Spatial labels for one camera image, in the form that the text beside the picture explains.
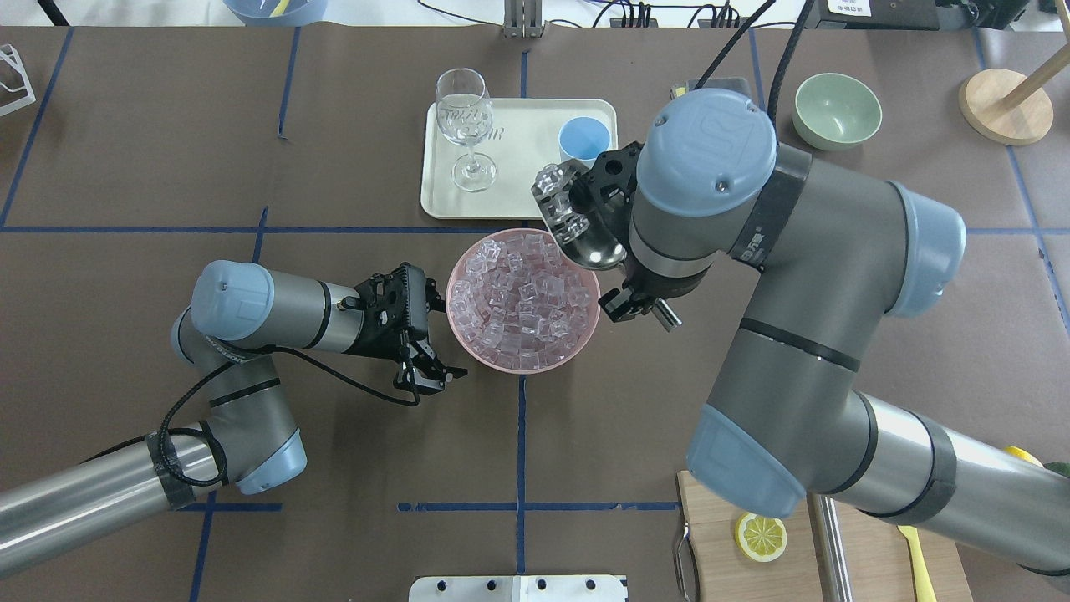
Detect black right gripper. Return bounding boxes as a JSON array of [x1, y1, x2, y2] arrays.
[[581, 142, 662, 298]]

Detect clear wine glass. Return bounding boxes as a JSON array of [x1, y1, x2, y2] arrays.
[[435, 68, 496, 192]]

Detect yellow plastic fork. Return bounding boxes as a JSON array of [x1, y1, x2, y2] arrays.
[[268, 0, 290, 18]]

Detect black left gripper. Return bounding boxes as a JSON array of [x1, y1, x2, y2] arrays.
[[338, 263, 469, 396]]

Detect pink bowl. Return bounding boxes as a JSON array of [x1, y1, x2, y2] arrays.
[[446, 228, 602, 375]]

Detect cream bear tray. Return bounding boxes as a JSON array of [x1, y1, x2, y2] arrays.
[[421, 98, 620, 221]]

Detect wooden cutting board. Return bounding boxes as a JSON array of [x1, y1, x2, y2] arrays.
[[673, 470, 975, 602]]

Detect light blue cup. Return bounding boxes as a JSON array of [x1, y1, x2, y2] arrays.
[[557, 115, 612, 168]]

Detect yellow plastic knife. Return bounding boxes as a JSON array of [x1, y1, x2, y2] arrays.
[[895, 525, 937, 602]]

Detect clear ice cubes pile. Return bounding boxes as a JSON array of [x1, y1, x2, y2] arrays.
[[452, 234, 592, 370]]

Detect metal ice scoop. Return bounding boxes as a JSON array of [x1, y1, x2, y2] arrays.
[[549, 169, 683, 331]]

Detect green bowl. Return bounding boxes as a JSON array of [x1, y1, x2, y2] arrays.
[[792, 73, 884, 151]]

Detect green avocado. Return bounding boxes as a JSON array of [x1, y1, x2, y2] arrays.
[[1043, 462, 1070, 477]]

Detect whole yellow lemon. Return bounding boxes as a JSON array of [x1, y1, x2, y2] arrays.
[[1002, 446, 1044, 467]]

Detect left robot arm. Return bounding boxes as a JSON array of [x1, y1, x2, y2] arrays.
[[1, 260, 467, 578]]

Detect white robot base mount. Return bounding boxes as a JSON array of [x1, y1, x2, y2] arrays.
[[408, 574, 629, 601]]

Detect white wire cup rack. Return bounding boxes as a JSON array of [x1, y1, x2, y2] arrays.
[[1, 44, 37, 117]]

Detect lemon half slice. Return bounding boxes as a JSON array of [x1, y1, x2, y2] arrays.
[[733, 512, 788, 564]]

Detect grey folded cloth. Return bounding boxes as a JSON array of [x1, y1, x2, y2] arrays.
[[670, 76, 753, 99]]

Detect wooden mug tree stand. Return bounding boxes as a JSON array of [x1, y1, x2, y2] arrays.
[[958, 44, 1069, 146]]

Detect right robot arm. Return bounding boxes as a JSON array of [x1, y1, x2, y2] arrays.
[[532, 88, 1069, 590]]

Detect aluminium frame post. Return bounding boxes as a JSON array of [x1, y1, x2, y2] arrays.
[[503, 0, 546, 38]]

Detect blue bowl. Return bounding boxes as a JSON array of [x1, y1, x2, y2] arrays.
[[224, 1, 330, 27]]

